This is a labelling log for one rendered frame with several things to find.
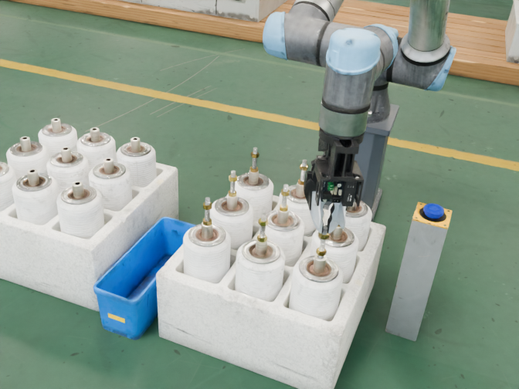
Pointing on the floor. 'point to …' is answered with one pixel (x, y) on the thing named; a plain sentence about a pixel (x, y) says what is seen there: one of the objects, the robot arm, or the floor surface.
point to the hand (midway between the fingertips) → (324, 224)
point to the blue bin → (138, 279)
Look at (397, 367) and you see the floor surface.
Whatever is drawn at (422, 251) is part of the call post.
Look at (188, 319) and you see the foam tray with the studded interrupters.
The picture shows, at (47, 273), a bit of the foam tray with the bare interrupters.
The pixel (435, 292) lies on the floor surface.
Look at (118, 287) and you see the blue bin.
